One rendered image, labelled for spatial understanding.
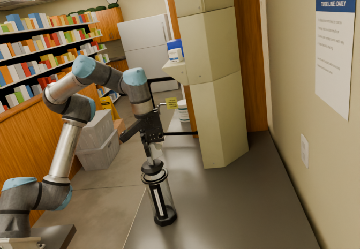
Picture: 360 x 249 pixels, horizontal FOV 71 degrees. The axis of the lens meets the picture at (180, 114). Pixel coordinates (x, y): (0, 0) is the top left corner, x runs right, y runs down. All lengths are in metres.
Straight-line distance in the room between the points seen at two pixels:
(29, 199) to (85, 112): 0.42
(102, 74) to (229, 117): 0.69
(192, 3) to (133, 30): 5.20
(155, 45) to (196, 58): 5.08
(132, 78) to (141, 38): 5.45
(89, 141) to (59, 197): 2.23
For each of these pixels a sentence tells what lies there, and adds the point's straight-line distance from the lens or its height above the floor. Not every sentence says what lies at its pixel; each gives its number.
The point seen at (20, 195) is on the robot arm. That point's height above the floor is 1.18.
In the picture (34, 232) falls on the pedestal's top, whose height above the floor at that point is 0.94.
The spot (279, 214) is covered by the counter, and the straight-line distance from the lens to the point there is 1.13.
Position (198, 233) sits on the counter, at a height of 0.94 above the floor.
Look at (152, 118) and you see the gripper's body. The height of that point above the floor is 1.40.
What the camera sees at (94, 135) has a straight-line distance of 3.38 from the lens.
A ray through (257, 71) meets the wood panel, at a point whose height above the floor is 1.33.
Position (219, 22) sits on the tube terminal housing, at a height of 1.66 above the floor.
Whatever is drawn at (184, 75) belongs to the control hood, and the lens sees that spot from 1.19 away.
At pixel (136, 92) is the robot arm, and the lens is 0.86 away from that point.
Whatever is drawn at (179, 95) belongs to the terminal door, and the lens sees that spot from 1.56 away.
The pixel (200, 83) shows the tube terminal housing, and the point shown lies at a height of 1.41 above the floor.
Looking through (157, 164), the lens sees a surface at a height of 1.21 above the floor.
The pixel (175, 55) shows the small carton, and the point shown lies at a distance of 1.26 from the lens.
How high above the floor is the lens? 1.72
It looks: 21 degrees down
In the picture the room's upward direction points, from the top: 11 degrees counter-clockwise
